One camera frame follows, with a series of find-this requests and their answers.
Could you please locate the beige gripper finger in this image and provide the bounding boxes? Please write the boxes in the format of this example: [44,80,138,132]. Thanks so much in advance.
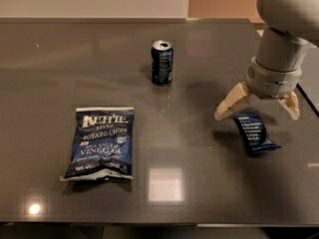
[214,82,250,120]
[278,92,300,120]

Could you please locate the blue RXBAR blueberry wrapper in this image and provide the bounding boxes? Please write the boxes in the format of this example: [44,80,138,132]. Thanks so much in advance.
[233,112,281,156]

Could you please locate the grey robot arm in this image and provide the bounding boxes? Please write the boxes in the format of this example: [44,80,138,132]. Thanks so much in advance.
[215,0,319,120]

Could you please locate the blue Kettle chip bag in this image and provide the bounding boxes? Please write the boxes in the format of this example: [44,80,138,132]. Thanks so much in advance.
[61,107,135,181]

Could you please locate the dark blue soda can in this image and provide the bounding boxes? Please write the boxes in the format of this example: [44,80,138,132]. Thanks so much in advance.
[151,40,173,86]

